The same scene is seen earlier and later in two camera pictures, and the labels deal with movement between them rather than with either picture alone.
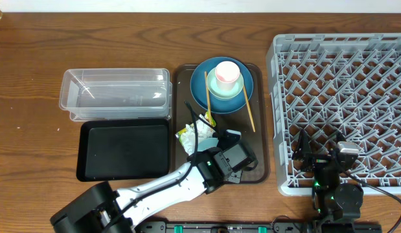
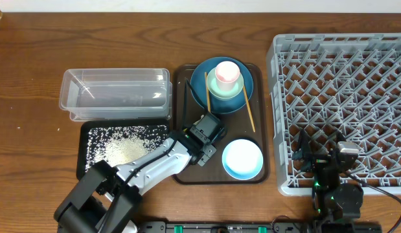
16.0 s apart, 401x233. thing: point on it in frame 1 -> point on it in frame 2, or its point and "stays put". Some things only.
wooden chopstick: (249, 106) stays put
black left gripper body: (236, 179) -> (205, 155)
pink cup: (227, 74) stays put
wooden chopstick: (205, 74) stays put
